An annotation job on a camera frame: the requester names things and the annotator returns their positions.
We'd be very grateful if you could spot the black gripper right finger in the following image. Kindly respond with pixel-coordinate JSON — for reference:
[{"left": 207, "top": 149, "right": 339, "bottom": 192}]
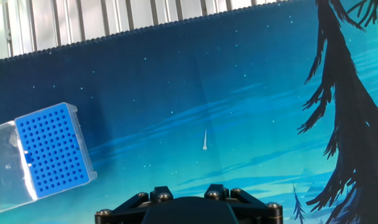
[{"left": 204, "top": 184, "right": 284, "bottom": 224}]

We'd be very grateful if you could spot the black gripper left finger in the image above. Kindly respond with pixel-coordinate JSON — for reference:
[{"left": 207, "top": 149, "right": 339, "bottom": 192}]
[{"left": 94, "top": 185, "right": 174, "bottom": 224}]

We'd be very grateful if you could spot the blue pipette tip rack box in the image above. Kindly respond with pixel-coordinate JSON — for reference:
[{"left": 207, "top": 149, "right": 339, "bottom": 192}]
[{"left": 0, "top": 101, "right": 98, "bottom": 216}]

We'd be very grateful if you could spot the printed forest sunset cloth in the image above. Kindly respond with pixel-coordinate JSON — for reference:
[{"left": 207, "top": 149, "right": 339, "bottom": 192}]
[{"left": 0, "top": 0, "right": 378, "bottom": 224}]

